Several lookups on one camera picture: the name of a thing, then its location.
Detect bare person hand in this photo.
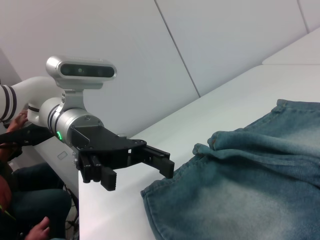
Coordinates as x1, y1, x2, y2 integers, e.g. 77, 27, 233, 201
17, 216, 51, 240
6, 111, 30, 134

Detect black cable bundle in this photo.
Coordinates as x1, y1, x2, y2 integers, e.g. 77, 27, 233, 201
62, 183, 80, 240

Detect person legs in dark jeans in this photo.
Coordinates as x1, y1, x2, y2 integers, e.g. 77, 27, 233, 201
9, 161, 74, 240

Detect black angular bar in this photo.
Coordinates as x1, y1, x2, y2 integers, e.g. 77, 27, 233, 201
0, 126, 55, 151

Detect blue washed denim shorts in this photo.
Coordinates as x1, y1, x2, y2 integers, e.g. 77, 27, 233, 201
140, 98, 320, 240

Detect orange sleeved person forearm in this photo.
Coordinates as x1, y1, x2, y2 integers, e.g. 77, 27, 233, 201
0, 174, 13, 222

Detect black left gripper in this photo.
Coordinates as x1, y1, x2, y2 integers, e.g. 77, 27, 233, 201
70, 125, 175, 192

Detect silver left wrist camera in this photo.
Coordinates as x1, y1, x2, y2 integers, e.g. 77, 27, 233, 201
45, 55, 118, 113

